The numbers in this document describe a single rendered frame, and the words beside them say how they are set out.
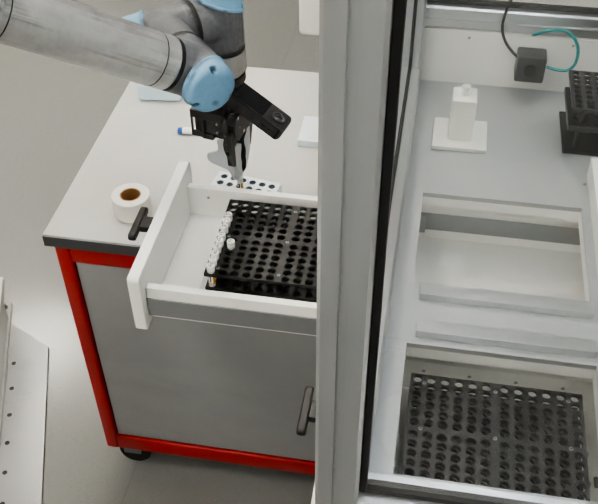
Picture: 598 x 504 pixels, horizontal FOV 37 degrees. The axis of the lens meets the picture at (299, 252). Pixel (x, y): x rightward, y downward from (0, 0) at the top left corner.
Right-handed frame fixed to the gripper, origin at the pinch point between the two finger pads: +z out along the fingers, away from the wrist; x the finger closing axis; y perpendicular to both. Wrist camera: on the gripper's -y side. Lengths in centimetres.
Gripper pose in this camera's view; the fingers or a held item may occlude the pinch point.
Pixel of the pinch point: (241, 171)
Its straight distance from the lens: 156.4
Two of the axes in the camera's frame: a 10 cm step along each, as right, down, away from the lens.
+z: 0.1, 7.3, 6.8
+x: -3.4, 6.5, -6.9
